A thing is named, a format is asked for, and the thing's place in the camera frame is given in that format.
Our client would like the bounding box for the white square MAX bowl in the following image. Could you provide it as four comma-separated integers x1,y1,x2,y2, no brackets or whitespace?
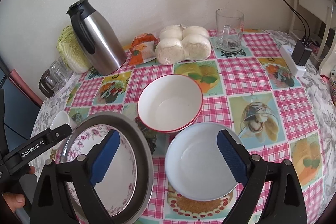
50,110,77,150

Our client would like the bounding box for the pink floral white plate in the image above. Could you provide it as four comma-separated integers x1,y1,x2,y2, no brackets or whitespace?
61,124,137,217

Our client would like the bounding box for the large stainless steel basin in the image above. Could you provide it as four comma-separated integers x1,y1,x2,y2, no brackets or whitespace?
62,112,154,223

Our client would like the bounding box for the red rimmed white bowl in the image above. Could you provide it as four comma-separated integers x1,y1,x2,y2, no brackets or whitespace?
137,74,203,134

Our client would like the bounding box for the person left hand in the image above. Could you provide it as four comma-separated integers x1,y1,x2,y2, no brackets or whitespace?
1,165,36,213

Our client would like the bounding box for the dark blue cabinet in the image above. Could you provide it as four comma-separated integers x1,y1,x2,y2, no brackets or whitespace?
1,60,42,151

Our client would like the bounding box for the grey floral white blanket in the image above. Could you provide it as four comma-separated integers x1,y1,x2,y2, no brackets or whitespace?
29,73,80,178

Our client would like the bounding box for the pink checkered tablecloth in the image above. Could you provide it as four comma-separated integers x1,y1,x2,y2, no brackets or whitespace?
64,30,335,223

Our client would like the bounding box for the light blue white bowl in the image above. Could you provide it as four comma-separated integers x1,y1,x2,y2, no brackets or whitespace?
165,122,242,201

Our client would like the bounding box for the upturned clear glass cup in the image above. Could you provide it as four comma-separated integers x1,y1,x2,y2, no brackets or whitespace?
49,57,73,88

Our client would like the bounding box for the napa cabbage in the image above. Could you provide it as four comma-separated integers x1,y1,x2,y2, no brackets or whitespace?
56,26,92,74

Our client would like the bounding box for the colourful candy packet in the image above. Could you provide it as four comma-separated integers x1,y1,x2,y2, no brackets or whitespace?
328,77,336,106

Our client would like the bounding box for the stainless steel thermos jug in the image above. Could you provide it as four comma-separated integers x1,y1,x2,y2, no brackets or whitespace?
67,0,126,75

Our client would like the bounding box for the black power adapter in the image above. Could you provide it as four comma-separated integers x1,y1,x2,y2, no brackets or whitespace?
291,40,312,66

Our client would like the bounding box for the white power strip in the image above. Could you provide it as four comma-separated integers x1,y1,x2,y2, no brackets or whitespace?
279,45,306,77

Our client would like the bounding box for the orange snack packet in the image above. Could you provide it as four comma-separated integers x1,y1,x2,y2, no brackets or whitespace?
129,33,157,65

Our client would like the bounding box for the clear glass mug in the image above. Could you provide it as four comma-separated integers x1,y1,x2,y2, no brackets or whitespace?
215,9,244,53

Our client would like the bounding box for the white shelf rack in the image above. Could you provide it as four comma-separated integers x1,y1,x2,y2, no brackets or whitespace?
294,0,335,77

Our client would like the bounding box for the bag of steamed buns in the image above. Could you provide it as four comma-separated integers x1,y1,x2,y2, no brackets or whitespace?
155,25,212,65

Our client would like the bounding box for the glass teapot brown handle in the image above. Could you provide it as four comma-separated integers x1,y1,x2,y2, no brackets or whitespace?
38,69,58,98

